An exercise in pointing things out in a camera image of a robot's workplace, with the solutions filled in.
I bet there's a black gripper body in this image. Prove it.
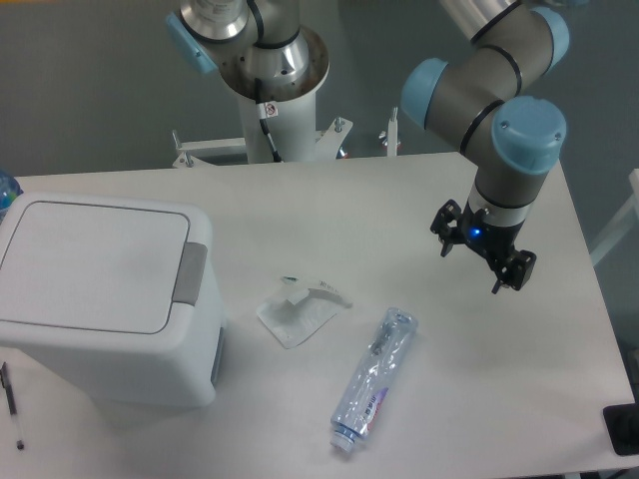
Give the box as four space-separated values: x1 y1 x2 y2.
460 206 523 266

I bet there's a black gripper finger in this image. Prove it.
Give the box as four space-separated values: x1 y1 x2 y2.
491 249 537 294
430 200 464 257

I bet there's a white push-top trash can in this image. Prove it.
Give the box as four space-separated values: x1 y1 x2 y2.
1 192 227 408

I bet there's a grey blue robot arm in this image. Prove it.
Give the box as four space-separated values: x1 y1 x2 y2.
166 1 570 290

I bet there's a torn white plastic pouch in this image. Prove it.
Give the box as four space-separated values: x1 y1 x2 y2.
256 275 352 349

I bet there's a black device at table edge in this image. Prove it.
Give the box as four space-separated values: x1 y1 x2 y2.
603 403 638 456

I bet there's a crushed clear plastic bottle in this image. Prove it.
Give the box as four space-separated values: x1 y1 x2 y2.
330 307 418 454

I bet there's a black white pen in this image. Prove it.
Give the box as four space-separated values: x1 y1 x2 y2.
1 362 25 451

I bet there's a white frame at right edge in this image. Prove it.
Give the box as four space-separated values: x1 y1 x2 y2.
589 169 638 267

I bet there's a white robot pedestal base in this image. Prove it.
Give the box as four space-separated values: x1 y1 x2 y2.
171 25 403 170

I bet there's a black cable on pedestal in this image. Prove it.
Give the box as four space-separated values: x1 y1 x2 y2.
252 77 286 165

